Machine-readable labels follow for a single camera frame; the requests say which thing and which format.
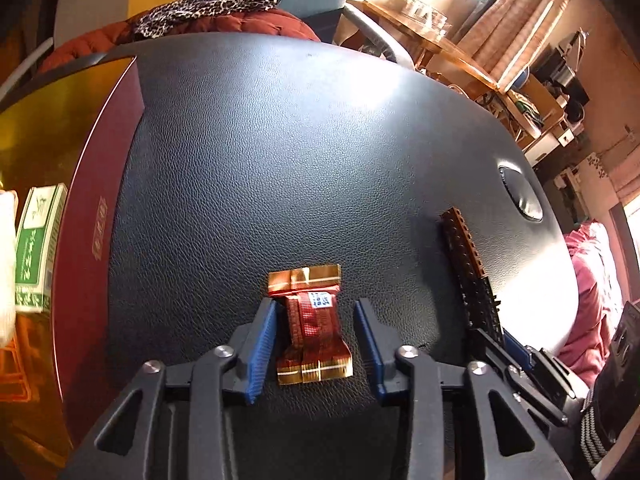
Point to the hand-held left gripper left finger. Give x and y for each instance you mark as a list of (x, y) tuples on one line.
[(262, 355)]

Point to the floral print board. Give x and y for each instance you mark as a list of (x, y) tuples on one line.
[(600, 166)]

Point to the pink checked curtain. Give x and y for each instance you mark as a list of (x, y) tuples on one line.
[(520, 15)]

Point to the pink blanket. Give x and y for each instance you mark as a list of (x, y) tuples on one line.
[(592, 300)]

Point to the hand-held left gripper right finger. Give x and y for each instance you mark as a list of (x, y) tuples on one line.
[(370, 350)]

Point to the red box with gold inside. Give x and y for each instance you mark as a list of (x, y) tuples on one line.
[(100, 185)]

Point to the brown black toothed strip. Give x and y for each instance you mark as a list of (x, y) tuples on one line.
[(467, 260)]

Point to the black monitor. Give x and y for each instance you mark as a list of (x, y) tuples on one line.
[(565, 75)]

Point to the orange plastic basket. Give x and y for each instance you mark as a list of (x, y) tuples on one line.
[(25, 375)]

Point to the red candy with white label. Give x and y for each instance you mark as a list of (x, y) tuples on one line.
[(312, 325)]

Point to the wooden table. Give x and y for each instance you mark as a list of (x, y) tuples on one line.
[(450, 55)]

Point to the leopard print cloth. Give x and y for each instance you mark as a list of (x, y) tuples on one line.
[(200, 7)]

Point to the wooden folding chair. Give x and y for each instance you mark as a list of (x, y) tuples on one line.
[(537, 105)]

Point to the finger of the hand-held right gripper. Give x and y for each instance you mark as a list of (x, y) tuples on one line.
[(515, 345), (530, 395)]

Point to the red padded jacket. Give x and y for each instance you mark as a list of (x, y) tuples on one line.
[(240, 25)]

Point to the green white carton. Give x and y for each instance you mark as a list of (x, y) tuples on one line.
[(37, 245)]

